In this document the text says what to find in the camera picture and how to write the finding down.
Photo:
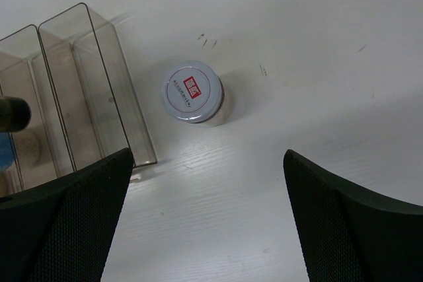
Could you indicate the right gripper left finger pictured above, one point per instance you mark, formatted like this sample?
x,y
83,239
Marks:
x,y
63,230

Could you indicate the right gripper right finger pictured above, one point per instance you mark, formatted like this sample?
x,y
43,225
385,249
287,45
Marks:
x,y
348,232

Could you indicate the silver lid blue label jar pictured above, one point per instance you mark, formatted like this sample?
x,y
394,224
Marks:
x,y
7,155

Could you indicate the gold black pepper grinder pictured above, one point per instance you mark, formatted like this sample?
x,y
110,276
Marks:
x,y
15,114

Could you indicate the white lid red logo jar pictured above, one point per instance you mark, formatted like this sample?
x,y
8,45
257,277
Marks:
x,y
193,93

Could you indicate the clear organizer bin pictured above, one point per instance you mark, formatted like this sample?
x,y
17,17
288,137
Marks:
x,y
93,92
40,151

